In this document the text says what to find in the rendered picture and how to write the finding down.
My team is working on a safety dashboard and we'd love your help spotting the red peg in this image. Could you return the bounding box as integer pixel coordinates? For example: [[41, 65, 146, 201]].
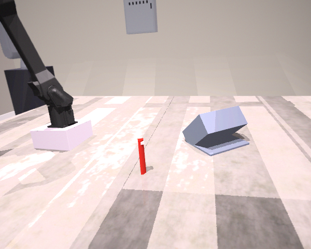
[[137, 139, 146, 175]]

